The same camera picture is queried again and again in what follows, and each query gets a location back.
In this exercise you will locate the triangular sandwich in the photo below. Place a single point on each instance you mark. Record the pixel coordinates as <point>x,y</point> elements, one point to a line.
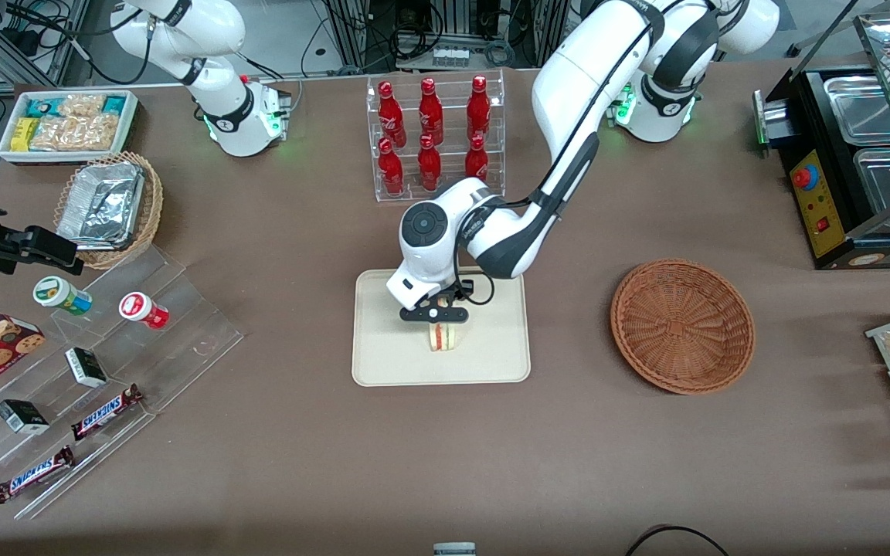
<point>444,338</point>

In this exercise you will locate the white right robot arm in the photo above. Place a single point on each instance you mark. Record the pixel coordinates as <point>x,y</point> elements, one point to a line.
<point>217,38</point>

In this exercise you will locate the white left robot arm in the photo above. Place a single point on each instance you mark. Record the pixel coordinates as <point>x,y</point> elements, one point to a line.
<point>576,100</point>

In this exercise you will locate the beige rectangular tray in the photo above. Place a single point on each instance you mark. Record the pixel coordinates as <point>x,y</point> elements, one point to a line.
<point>383,355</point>

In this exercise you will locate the light wicker basket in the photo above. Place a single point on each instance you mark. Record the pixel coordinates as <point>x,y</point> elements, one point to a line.
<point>150,216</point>

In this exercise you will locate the brown wicker basket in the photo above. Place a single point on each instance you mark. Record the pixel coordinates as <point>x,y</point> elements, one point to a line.
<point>681,324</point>

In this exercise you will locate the green lid yogurt cup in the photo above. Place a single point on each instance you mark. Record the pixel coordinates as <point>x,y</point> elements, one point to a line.
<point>59,293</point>

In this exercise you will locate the aluminium foil container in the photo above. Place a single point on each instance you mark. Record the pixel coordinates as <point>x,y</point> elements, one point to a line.
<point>101,205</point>

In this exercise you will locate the red lid yogurt cup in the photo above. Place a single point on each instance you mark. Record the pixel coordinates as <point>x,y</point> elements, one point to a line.
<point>140,309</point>

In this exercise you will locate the clear acrylic bottle rack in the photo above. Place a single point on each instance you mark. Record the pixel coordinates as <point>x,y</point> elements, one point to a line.
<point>453,193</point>

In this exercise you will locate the yellow snack pack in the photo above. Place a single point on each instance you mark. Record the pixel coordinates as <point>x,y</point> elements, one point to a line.
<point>23,133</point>

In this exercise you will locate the small black box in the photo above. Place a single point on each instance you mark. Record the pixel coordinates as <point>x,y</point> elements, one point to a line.
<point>86,367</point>
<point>22,417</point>

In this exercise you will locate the large clear cracker bag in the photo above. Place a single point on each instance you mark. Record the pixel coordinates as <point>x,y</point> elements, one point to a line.
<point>78,133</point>

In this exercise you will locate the red cola bottle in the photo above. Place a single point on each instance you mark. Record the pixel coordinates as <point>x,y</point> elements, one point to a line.
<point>390,116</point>
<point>477,162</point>
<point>478,108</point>
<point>430,112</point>
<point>429,168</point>
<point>391,171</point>

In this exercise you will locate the teal snack pack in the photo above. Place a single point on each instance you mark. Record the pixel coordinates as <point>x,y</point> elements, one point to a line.
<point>114,103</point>
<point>41,106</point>

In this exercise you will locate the small clear cracker bag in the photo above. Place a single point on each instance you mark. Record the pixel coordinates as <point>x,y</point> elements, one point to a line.
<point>82,104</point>

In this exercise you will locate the clear acrylic stepped display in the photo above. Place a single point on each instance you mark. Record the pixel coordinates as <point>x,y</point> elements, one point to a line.
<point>182,332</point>

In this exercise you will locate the white plastic snack bin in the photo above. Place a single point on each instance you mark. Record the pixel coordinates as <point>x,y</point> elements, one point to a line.
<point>130,116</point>

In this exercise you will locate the Snickers chocolate bar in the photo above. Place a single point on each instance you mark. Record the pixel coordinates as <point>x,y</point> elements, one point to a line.
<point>32,475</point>
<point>105,411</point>

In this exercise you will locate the small grey device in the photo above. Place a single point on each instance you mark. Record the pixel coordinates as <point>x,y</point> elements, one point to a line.
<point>454,550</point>

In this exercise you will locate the white power strip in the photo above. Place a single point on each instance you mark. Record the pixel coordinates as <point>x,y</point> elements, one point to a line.
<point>450,55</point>

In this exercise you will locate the black food warmer machine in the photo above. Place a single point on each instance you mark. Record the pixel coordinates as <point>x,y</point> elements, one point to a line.
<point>839,247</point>

